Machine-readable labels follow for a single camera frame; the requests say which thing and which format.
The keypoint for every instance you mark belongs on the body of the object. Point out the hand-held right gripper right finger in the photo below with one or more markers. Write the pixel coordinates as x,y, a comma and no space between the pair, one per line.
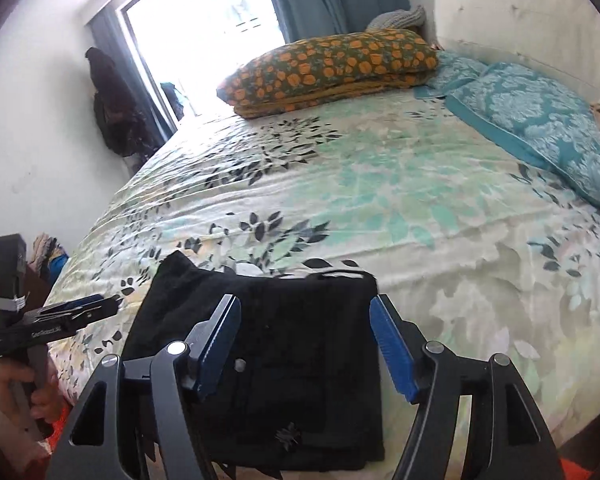
392,345

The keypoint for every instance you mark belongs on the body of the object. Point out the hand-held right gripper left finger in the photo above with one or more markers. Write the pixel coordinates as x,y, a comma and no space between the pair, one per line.
220,345

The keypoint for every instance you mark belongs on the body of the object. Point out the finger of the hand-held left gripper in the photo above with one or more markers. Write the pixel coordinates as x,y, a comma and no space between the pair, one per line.
102,311
85,303

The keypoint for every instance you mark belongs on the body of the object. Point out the black pants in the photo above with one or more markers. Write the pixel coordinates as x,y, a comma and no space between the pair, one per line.
300,360

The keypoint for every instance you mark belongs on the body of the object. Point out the person's left hand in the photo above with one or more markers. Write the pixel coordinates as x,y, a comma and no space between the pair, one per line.
10,375

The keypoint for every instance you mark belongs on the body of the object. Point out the pile of colourful clothes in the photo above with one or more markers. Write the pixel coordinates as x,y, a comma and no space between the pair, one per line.
47,255

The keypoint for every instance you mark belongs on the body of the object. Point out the leaf print bed sheet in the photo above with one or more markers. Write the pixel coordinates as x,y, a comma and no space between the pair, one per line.
380,185

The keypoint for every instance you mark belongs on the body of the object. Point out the dark hanging clothes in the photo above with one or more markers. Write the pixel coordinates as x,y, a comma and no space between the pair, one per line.
115,110

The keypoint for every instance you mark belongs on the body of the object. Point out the blue cloth at window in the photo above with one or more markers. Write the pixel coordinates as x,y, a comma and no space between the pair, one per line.
172,100

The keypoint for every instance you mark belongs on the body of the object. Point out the folded yellow blanket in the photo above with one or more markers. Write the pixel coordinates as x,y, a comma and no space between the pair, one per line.
320,97

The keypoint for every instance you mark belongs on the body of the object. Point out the large teal damask pillow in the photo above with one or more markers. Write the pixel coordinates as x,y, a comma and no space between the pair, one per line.
540,120

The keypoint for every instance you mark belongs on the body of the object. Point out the small teal damask pillow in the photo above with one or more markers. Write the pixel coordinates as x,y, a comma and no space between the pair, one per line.
455,72

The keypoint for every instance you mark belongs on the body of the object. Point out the bright window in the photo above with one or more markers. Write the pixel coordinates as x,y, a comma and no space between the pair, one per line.
205,35

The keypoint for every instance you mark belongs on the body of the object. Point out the orange floral pillow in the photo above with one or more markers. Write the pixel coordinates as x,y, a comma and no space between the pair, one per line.
330,57

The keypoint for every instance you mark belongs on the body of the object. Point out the grey knitted cloth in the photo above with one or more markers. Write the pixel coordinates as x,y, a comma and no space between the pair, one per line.
397,19

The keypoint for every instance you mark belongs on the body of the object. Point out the cream padded headboard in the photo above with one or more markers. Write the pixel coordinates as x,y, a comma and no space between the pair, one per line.
520,25

